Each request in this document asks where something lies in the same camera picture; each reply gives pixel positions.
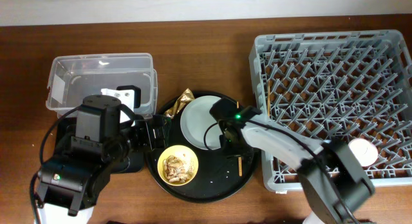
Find round black serving tray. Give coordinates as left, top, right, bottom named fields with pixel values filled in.
left=145, top=114, right=261, bottom=203

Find grey dishwasher rack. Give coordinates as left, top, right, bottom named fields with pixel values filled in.
left=249, top=30, right=411, bottom=187

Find grey round plate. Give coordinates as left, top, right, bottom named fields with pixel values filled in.
left=180, top=95, right=221, bottom=150

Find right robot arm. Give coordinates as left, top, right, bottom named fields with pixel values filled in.
left=209, top=98, right=375, bottom=223

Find black rectangular tray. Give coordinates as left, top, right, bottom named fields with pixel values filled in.
left=53, top=117, right=145, bottom=174

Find clear plastic storage bin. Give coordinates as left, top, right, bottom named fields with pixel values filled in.
left=46, top=53, right=158, bottom=118

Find gold foil wrapper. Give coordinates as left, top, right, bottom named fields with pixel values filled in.
left=164, top=88, right=195, bottom=119

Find yellow bowl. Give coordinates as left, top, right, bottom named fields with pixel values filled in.
left=157, top=145, right=199, bottom=186

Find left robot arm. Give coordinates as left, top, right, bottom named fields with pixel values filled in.
left=30, top=95, right=171, bottom=223

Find food scraps in bowl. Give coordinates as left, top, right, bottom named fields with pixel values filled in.
left=162, top=155, right=194, bottom=184

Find wooden chopstick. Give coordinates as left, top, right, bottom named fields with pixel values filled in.
left=236, top=101, right=243, bottom=177
left=267, top=80, right=271, bottom=118

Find pink cup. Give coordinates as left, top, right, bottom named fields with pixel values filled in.
left=348, top=138, right=379, bottom=167

